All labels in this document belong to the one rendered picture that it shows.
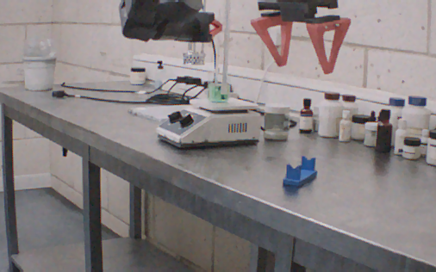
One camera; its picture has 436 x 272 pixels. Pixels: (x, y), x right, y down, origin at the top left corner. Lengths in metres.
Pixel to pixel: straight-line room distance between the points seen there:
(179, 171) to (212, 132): 0.21
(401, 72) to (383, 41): 0.10
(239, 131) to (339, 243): 0.60
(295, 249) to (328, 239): 0.13
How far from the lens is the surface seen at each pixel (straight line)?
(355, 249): 0.93
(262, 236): 1.14
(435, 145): 1.42
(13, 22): 3.78
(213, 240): 2.47
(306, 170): 1.25
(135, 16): 1.29
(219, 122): 1.46
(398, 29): 1.73
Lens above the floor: 1.04
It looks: 10 degrees down
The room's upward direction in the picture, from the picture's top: 2 degrees clockwise
